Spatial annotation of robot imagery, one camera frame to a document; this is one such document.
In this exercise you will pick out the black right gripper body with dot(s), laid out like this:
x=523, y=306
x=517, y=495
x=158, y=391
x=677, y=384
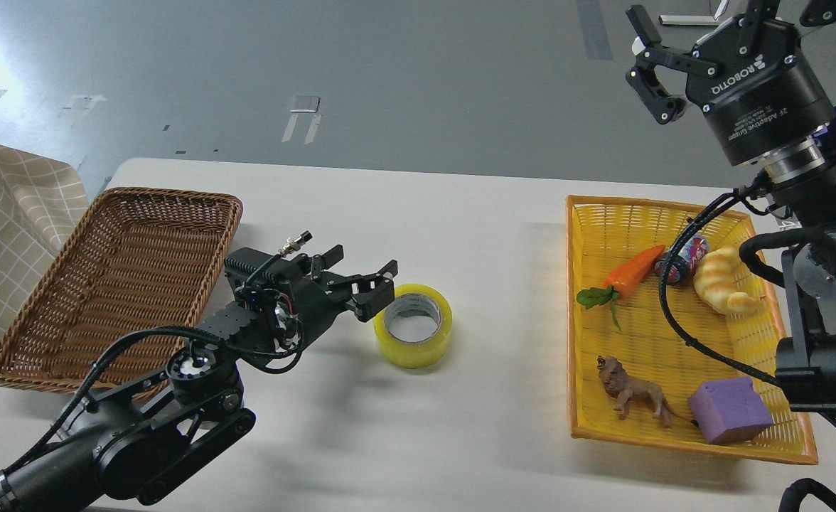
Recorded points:
x=761, y=102

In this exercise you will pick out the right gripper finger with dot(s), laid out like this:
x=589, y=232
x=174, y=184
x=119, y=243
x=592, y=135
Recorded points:
x=642, y=76
x=814, y=14

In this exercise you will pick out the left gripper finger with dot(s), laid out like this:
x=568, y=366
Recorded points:
x=361, y=283
x=371, y=297

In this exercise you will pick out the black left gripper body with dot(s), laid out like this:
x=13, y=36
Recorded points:
x=317, y=295

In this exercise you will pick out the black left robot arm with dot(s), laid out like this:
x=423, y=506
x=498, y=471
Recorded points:
x=143, y=439

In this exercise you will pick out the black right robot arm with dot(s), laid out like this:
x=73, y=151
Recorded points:
x=801, y=180

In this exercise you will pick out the white metal stand base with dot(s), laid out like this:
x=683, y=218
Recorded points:
x=718, y=13

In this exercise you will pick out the small soda can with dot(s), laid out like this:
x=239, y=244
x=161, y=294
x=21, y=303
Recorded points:
x=684, y=262

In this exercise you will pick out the brown wicker basket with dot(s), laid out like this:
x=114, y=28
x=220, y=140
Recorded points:
x=138, y=258

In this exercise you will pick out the toy croissant bread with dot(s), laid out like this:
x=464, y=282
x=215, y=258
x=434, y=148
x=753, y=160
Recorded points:
x=714, y=282

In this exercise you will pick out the orange toy carrot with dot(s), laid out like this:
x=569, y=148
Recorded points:
x=621, y=283

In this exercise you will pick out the brown toy lion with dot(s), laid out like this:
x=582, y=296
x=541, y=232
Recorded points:
x=625, y=388

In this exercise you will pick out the yellow plastic basket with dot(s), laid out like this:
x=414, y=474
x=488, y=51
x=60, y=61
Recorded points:
x=606, y=232

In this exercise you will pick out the beige checkered cloth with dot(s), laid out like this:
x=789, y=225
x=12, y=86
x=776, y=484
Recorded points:
x=41, y=201

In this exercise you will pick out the purple foam block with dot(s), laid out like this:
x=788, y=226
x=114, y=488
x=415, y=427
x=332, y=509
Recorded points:
x=729, y=411

